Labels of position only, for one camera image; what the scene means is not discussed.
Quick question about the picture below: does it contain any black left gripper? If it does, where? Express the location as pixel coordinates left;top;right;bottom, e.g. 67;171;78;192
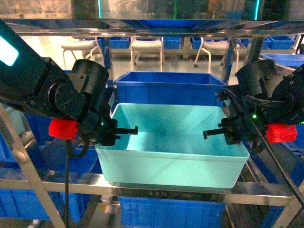
78;109;138;146

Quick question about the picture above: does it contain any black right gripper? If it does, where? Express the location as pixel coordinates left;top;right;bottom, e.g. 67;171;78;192
203;111;264;145

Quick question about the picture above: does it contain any teal plastic bin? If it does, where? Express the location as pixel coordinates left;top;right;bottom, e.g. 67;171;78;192
95;103;249;189

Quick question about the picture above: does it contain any blue bin lower shelf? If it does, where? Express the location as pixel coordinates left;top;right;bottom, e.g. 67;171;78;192
118;197;225;228

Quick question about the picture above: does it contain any blue bin behind teal bin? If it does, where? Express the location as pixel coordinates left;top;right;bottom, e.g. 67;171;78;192
114;71;227;106

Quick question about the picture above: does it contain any red right wrist block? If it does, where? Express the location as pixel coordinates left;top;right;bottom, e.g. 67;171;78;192
266;123;297;143

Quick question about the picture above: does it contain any red wrist block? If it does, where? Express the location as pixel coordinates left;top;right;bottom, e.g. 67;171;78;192
266;123;297;143
48;118;78;140

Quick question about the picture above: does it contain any red left wrist block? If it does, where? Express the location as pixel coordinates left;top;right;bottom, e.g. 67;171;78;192
48;118;78;140

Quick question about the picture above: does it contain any grey chair right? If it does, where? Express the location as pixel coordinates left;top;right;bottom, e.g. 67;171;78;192
191;37;228;73

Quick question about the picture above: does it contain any grey chair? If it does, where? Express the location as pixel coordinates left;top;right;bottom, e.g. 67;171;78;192
130;37;164;72
191;37;228;73
61;37;102;69

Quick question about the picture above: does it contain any grey chair centre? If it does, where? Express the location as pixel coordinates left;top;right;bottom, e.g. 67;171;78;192
130;37;164;72

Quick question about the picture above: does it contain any grey chair left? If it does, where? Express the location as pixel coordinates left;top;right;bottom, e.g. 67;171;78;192
61;37;102;69

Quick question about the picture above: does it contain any steel shelf frame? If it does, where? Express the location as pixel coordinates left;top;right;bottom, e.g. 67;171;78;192
0;19;304;228

